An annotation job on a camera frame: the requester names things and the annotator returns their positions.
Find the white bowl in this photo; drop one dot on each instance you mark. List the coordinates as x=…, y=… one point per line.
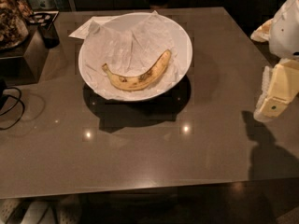
x=183, y=44

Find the dark wooden box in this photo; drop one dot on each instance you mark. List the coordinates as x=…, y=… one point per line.
x=24, y=64

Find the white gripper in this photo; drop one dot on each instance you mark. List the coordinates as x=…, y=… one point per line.
x=287, y=30

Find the patterned coaster card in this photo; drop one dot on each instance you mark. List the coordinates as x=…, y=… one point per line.
x=43, y=18

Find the white crumpled paper liner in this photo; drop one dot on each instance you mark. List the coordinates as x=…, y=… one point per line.
x=130, y=58

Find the yellow spotted banana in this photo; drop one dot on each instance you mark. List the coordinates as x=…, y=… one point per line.
x=142, y=81

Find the black cup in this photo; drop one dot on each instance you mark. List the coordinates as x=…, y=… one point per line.
x=49, y=34

